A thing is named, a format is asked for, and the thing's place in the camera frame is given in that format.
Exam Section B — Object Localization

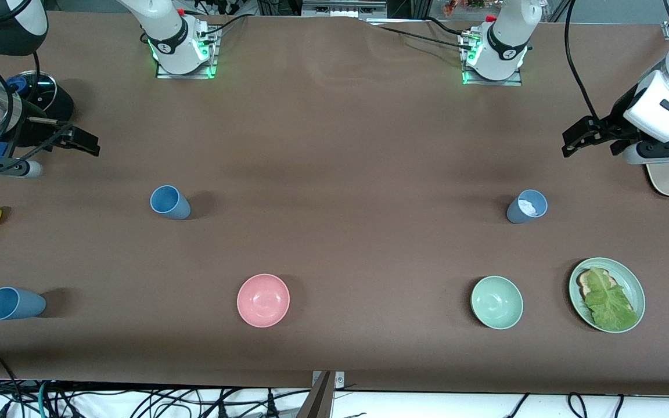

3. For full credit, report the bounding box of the blue plastic cup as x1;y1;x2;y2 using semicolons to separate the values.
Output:
0;287;46;321
150;185;191;220
506;189;548;225

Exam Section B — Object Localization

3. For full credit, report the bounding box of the black cooking pot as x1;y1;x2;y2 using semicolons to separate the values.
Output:
6;71;75;146

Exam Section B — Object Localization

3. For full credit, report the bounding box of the toasted bread slice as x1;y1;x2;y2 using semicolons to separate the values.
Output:
578;268;620;300

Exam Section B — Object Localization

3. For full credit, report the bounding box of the mint green plate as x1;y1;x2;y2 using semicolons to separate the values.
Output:
569;258;646;333

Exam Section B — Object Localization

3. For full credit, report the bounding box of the green lettuce leaf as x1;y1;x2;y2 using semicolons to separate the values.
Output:
584;267;639;331

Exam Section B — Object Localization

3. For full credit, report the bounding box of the mint green bowl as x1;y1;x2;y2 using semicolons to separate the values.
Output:
471;276;524;330

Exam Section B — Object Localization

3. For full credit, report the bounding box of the pink bowl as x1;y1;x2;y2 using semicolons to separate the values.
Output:
237;274;290;328

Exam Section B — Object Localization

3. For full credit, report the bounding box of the brown angled bar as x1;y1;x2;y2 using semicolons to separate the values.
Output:
297;372;335;418

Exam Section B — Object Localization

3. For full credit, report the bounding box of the black hanging arm cable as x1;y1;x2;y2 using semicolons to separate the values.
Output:
564;0;602;120

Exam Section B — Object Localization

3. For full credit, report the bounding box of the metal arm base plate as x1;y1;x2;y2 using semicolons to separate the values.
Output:
461;29;523;87
156;23;219;80

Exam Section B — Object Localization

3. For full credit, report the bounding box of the black arm base cable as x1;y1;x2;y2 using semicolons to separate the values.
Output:
198;14;249;46
369;17;476;50

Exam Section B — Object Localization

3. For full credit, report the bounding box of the teal floor cable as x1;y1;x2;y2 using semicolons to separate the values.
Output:
37;380;52;418

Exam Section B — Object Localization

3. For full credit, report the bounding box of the silver background rail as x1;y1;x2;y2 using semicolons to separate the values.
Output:
300;0;389;19

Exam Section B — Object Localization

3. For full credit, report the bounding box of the small metal table bracket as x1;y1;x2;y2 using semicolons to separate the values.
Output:
311;372;346;390

